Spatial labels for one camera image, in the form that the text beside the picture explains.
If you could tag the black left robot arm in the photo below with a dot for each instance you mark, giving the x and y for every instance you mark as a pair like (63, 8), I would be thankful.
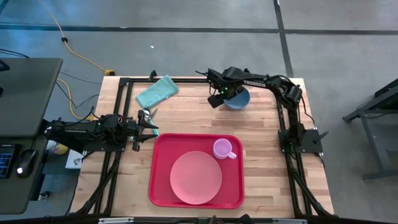
(81, 130)

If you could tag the black frame clamp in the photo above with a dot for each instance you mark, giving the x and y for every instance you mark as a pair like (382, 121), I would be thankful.
(152, 75)

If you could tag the blue bowl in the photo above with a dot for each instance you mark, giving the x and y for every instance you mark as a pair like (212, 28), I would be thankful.
(239, 101)

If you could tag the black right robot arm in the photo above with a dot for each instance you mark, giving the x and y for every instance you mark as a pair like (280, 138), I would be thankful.
(292, 130)

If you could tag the white printed box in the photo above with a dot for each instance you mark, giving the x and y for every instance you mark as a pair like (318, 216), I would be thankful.
(74, 160)

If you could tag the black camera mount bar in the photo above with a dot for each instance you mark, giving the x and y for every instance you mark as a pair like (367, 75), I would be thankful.
(199, 221)

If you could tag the red plastic tray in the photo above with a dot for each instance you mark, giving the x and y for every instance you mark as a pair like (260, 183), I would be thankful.
(161, 174)

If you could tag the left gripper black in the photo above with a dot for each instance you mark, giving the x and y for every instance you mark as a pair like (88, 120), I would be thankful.
(136, 130)

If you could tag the black keyboard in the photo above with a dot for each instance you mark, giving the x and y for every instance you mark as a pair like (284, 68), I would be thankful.
(6, 161)

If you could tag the grey desk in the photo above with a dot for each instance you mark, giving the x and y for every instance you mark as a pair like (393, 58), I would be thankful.
(28, 99)

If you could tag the teal cloth napkin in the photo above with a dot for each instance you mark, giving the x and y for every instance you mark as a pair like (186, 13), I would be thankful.
(157, 91)

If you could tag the metal table knife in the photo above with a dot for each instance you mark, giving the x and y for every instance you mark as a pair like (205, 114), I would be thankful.
(154, 113)

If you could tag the pink plastic mug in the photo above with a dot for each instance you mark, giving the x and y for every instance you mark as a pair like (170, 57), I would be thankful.
(222, 148)

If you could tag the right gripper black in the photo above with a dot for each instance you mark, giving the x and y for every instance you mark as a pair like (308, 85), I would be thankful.
(228, 79)

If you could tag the pink round plate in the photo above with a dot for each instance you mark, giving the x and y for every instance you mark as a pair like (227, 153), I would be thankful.
(196, 177)

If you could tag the black computer mouse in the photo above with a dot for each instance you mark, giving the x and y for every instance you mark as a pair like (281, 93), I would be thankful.
(26, 161)

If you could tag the black caster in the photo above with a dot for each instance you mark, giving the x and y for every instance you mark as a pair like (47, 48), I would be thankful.
(44, 195)

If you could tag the grey metal cart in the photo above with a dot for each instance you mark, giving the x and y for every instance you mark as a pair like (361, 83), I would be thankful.
(390, 93)

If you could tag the black aluminium table frame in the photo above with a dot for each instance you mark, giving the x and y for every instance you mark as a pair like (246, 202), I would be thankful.
(186, 80)

